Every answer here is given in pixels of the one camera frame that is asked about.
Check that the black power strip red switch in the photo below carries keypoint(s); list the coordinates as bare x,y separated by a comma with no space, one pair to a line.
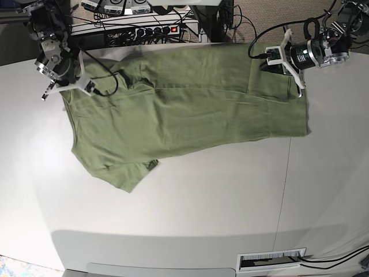
156,31

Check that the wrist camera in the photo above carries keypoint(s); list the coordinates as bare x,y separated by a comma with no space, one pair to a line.
89,88
275,55

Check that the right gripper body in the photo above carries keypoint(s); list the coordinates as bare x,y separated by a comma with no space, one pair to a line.
65,85

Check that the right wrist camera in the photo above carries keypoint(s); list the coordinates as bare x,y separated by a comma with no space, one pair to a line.
89,88

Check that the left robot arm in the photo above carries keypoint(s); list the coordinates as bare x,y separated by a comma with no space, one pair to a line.
326,43

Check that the table cable grommet slot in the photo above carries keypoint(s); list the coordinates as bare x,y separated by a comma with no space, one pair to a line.
269,261

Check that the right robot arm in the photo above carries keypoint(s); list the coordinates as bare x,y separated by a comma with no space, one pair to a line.
60,58

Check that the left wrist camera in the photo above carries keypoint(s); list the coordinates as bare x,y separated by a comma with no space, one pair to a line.
275,55

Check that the green T-shirt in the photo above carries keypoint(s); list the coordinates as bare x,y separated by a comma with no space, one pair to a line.
174,103

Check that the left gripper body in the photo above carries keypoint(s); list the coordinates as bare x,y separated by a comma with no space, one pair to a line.
290,69

